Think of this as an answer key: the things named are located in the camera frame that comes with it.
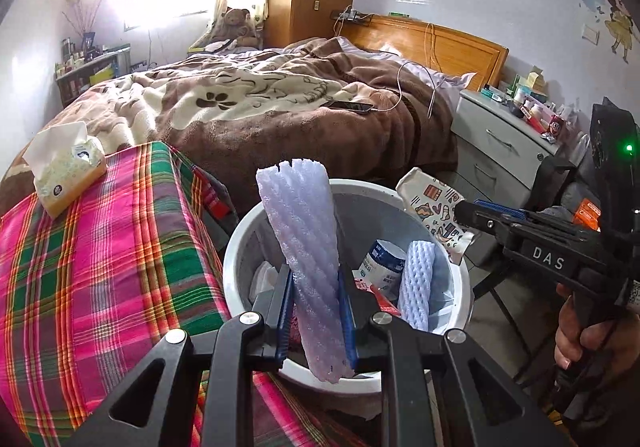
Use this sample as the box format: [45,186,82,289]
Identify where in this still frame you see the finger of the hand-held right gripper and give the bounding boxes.
[472,198,576,233]
[452,200,511,240]

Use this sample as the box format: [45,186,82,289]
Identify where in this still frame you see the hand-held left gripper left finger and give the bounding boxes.
[62,263,295,447]

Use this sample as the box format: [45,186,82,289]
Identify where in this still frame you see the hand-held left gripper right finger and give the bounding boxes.
[336,267,571,447]

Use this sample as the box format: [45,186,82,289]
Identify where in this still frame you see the purple foam fruit net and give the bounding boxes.
[256,158,355,383]

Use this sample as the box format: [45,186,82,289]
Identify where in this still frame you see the whitish foam fruit net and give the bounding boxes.
[397,239,441,333]

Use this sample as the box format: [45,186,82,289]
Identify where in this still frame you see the white trash bin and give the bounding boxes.
[222,178,473,395]

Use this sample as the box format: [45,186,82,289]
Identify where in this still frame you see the person's right hand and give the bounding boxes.
[554,284,640,378]

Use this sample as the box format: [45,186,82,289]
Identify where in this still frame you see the red wrapper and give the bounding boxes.
[355,277,403,318]

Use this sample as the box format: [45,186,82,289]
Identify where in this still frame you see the orange box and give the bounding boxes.
[572,197,601,233]

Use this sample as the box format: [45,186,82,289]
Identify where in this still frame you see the grey nightstand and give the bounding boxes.
[450,88,558,193]

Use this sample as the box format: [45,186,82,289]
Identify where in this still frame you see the grey jacket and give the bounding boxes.
[555,130,601,213]

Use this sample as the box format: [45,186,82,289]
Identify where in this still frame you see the cluster of nightstand toiletries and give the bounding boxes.
[480,70,581,145]

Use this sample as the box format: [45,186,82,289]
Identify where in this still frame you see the lilac pillow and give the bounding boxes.
[340,37,476,98]

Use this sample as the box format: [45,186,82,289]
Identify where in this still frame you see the wooden headboard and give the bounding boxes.
[340,13,510,90]

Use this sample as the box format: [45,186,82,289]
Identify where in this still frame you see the plaid cloth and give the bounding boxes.
[0,141,391,447]

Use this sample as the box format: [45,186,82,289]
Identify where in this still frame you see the black smartphone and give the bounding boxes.
[320,100,375,115]

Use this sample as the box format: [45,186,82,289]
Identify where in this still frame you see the brown floral blanket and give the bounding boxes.
[0,36,458,208]

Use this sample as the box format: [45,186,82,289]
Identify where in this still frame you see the power strip shelf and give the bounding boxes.
[330,6,376,24]

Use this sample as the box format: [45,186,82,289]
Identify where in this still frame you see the yellow tissue box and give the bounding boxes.
[22,121,108,219]

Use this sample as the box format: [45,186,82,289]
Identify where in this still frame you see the brown teddy bear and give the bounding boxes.
[207,7,261,48]

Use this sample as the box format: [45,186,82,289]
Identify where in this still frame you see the low storage shelf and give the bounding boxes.
[54,47,132,105]

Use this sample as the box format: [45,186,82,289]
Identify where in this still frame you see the window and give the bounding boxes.
[120,2,211,33]

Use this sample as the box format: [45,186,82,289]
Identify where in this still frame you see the row of cosmetic bottles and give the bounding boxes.
[54,38,106,78]

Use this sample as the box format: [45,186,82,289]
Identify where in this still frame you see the vase with dry branches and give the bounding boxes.
[62,0,106,53]

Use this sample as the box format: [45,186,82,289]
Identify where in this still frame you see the white charging cable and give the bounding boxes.
[370,61,441,118]

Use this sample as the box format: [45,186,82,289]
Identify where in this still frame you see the cartoon girl wall sticker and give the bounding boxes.
[572,0,640,63]

